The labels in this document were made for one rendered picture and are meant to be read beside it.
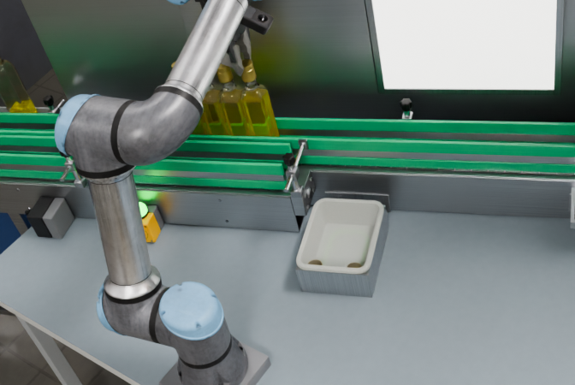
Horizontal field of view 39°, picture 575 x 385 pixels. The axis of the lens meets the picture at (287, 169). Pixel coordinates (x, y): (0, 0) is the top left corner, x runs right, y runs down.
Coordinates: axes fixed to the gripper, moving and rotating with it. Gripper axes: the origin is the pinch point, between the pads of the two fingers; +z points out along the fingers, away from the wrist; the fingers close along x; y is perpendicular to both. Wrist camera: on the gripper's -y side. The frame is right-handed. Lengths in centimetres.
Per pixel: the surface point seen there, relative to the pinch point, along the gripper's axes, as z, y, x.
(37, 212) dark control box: 32, 58, 29
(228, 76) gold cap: 2.0, 4.3, 2.0
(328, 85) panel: 14.7, -13.8, -13.5
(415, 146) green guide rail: 20.2, -39.3, -0.2
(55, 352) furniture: 75, 61, 45
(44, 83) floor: 115, 201, -120
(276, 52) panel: 4.6, -2.1, -12.1
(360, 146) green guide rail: 20.6, -26.2, 1.4
